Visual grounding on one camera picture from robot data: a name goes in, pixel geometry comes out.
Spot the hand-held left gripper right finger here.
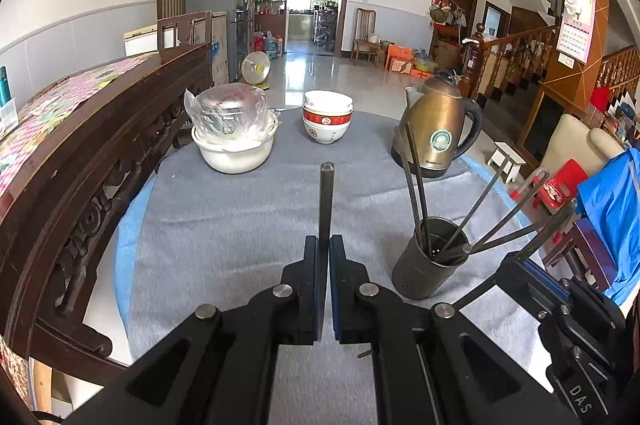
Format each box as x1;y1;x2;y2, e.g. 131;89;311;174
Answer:
329;235;581;425

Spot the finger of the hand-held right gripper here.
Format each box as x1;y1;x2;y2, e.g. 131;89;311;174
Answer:
496;252;574;307

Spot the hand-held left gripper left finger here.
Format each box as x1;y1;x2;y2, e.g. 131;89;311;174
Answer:
65;235;321;425

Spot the dark metal chopstick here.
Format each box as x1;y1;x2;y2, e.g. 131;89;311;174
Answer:
441;166;508;252
406;152;423;238
470;205;576;255
451;203;579;311
404;122;432;251
464;177;549;252
319;161;336;239

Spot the steel utensil holder cup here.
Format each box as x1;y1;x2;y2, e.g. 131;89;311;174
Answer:
391;217;471;301

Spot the blue plastic bag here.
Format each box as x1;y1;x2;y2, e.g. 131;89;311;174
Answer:
577;148;640;307

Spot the grey table cloth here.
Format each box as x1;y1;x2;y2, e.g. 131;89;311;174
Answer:
122;109;552;425

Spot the red plastic chair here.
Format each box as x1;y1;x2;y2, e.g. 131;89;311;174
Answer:
509;158;592;212

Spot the small white stool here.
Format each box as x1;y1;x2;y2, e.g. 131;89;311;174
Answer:
487;142;527;184

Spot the beige armchair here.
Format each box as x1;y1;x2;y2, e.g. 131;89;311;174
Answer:
539;113;626;179

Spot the white ceramic basin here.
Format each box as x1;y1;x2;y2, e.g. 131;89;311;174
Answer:
192;112;280;175

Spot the gold electric kettle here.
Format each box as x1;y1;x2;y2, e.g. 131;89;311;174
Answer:
391;72;484;180

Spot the blue table mat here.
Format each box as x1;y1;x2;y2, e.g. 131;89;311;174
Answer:
113;154;507;342

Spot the steel pot in plastic bag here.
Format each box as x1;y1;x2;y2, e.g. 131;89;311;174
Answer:
183;85;270;144

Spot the wooden staircase railing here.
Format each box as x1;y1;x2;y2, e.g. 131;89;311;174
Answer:
461;24;559;99

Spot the small round electric fan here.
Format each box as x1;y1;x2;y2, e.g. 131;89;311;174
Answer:
240;51;272;92

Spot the orange box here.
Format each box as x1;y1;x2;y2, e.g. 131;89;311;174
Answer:
386;44;415;75

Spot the dark carved wooden bench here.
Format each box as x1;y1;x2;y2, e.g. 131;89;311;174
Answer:
0;42;217;374

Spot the blue water jug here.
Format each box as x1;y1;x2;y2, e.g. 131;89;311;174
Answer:
263;31;282;61

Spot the white box blue print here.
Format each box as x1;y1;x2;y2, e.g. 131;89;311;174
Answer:
210;12;232;86

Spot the brown wooden chair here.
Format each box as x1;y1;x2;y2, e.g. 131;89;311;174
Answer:
352;8;384;67

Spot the dark wooden chair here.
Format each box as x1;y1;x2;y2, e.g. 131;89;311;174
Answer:
157;10;214;52

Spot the white chest freezer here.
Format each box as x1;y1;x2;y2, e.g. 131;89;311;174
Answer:
123;27;162;56

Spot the grey refrigerator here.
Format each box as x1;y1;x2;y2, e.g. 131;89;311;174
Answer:
184;0;254;84

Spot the pink patterned bench cover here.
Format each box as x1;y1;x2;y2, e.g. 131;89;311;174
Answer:
0;55;152;202

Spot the pink wall calendar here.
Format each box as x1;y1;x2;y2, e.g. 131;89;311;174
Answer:
555;0;597;65

